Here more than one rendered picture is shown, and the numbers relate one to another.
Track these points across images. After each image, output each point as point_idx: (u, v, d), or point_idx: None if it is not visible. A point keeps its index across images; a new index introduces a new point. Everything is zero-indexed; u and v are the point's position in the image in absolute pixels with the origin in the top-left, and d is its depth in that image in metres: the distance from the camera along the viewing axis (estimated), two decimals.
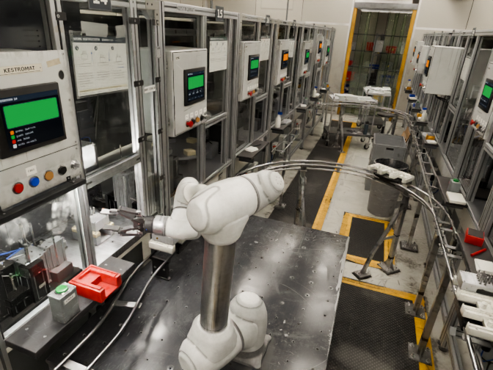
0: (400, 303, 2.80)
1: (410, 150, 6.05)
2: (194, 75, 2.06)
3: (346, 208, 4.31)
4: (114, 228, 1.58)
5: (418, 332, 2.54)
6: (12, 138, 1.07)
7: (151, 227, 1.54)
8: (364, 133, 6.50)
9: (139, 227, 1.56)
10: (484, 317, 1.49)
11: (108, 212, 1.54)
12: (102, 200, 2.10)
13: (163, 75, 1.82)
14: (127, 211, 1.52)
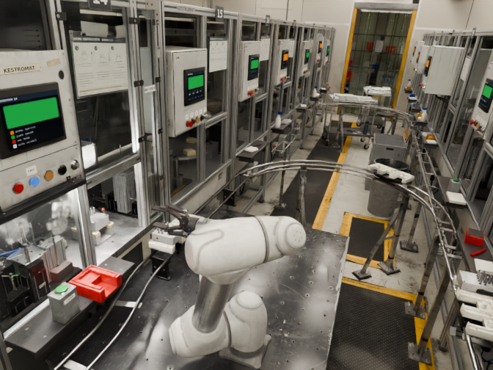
0: (400, 303, 2.80)
1: (410, 150, 6.05)
2: (194, 75, 2.06)
3: (346, 208, 4.31)
4: (162, 226, 1.62)
5: (418, 332, 2.54)
6: (12, 138, 1.07)
7: (194, 227, 1.53)
8: (364, 133, 6.50)
9: (183, 226, 1.57)
10: (484, 317, 1.49)
11: (158, 208, 1.59)
12: (102, 200, 2.10)
13: (163, 75, 1.82)
14: (174, 209, 1.56)
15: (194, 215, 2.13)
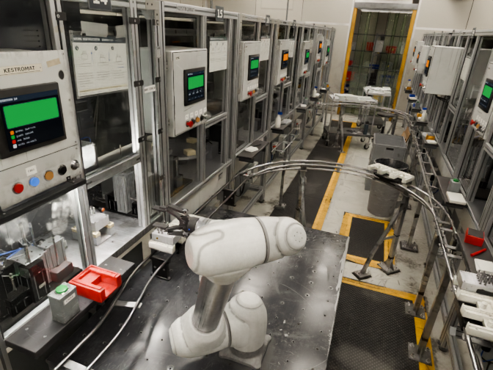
0: (400, 303, 2.80)
1: (410, 150, 6.05)
2: (194, 75, 2.06)
3: (346, 208, 4.31)
4: (162, 226, 1.62)
5: (418, 332, 2.54)
6: (12, 138, 1.07)
7: (194, 227, 1.53)
8: (364, 133, 6.50)
9: (183, 226, 1.57)
10: (484, 317, 1.49)
11: (158, 208, 1.59)
12: (102, 200, 2.10)
13: (163, 75, 1.82)
14: (174, 208, 1.56)
15: (194, 215, 2.13)
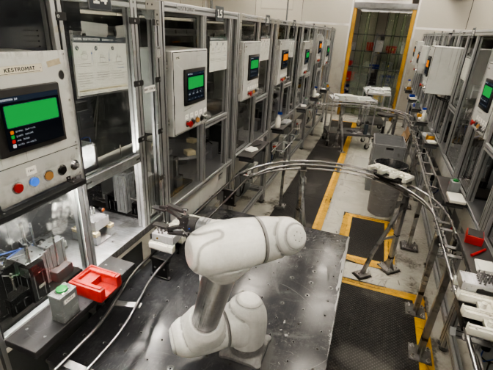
0: (400, 303, 2.80)
1: (410, 150, 6.05)
2: (194, 75, 2.06)
3: (346, 208, 4.31)
4: (162, 225, 1.62)
5: (418, 332, 2.54)
6: (12, 138, 1.07)
7: (194, 227, 1.53)
8: (364, 133, 6.50)
9: (183, 226, 1.57)
10: (484, 317, 1.49)
11: (158, 208, 1.59)
12: (102, 200, 2.10)
13: (163, 75, 1.82)
14: (174, 208, 1.56)
15: (194, 215, 2.13)
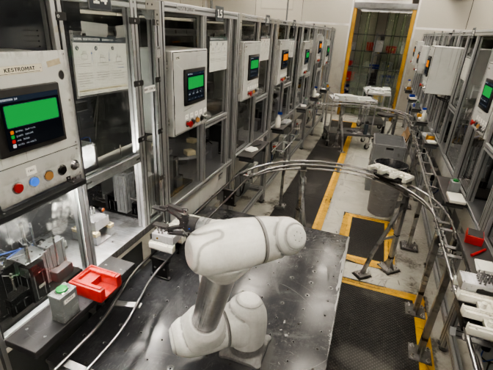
0: (400, 303, 2.80)
1: (410, 150, 6.05)
2: (194, 75, 2.06)
3: (346, 208, 4.31)
4: (162, 225, 1.62)
5: (418, 332, 2.54)
6: (12, 138, 1.07)
7: (194, 227, 1.53)
8: (364, 133, 6.50)
9: (183, 226, 1.57)
10: (484, 317, 1.49)
11: (158, 208, 1.59)
12: (102, 200, 2.10)
13: (163, 75, 1.82)
14: (174, 208, 1.56)
15: (194, 215, 2.13)
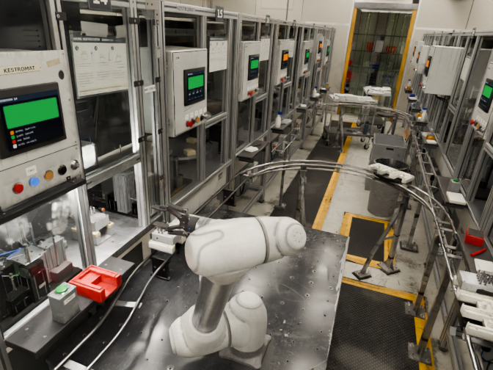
0: (400, 303, 2.80)
1: (410, 150, 6.05)
2: (194, 75, 2.06)
3: (346, 208, 4.31)
4: (162, 225, 1.62)
5: (418, 332, 2.54)
6: (12, 138, 1.07)
7: (194, 227, 1.53)
8: (364, 133, 6.50)
9: (183, 226, 1.57)
10: (484, 317, 1.49)
11: (158, 208, 1.59)
12: (102, 200, 2.10)
13: (163, 75, 1.82)
14: (174, 208, 1.56)
15: (194, 215, 2.13)
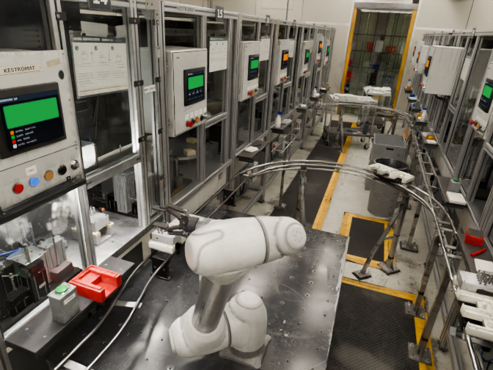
0: (400, 303, 2.80)
1: (410, 150, 6.05)
2: (194, 75, 2.06)
3: (346, 208, 4.31)
4: (162, 225, 1.62)
5: (418, 332, 2.54)
6: (12, 138, 1.07)
7: (194, 227, 1.53)
8: (364, 133, 6.50)
9: (183, 226, 1.57)
10: (484, 317, 1.49)
11: (158, 208, 1.59)
12: (102, 200, 2.10)
13: (163, 75, 1.82)
14: (174, 208, 1.56)
15: (194, 215, 2.13)
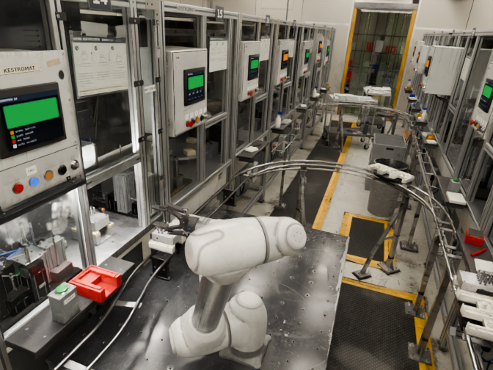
0: (400, 303, 2.80)
1: (410, 150, 6.05)
2: (194, 75, 2.06)
3: (346, 208, 4.31)
4: (162, 225, 1.62)
5: (418, 332, 2.54)
6: (12, 138, 1.07)
7: (194, 227, 1.53)
8: (364, 133, 6.50)
9: (183, 226, 1.57)
10: (484, 317, 1.49)
11: (158, 208, 1.59)
12: (102, 200, 2.10)
13: (163, 75, 1.82)
14: (174, 208, 1.56)
15: (194, 215, 2.13)
